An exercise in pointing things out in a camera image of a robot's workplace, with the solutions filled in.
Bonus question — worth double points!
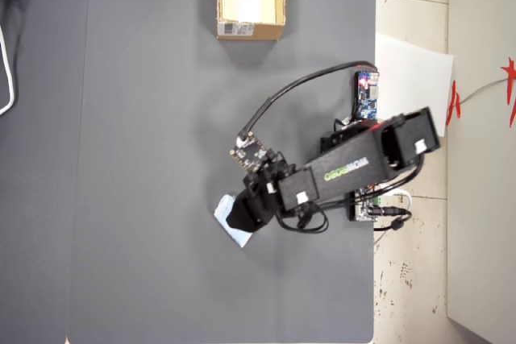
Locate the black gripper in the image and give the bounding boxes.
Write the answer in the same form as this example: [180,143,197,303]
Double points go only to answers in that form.
[225,160,293,235]

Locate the white cloth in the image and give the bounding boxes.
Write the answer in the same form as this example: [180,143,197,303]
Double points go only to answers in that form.
[213,193,253,249]

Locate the gray textured mat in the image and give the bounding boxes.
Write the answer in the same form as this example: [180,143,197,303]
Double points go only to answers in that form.
[65,0,377,344]

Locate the motor controller board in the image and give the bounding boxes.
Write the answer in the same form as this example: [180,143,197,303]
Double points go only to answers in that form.
[348,184,382,223]

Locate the blue circuit board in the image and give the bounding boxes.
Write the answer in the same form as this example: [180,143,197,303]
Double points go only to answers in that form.
[353,70,382,122]

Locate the white paper sheet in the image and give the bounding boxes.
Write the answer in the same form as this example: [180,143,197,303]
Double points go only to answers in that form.
[374,32,456,139]

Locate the white flat board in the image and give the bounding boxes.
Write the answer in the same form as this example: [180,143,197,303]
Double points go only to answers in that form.
[446,301,516,344]

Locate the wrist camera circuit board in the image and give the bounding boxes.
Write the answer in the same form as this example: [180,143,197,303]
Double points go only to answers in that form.
[228,134,270,172]

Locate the thin black servo wires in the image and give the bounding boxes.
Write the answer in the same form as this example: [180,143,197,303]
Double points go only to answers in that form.
[276,202,330,236]

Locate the thick black USB cable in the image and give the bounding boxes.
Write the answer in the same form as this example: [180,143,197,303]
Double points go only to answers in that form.
[240,60,380,147]

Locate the black power plug cable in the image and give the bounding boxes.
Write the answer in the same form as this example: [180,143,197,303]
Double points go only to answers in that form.
[372,205,413,233]

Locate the thin white cable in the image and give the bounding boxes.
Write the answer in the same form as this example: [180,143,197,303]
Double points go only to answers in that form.
[381,189,415,213]

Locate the thick white curved cable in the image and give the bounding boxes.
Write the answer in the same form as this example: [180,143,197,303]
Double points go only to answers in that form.
[0,25,18,116]

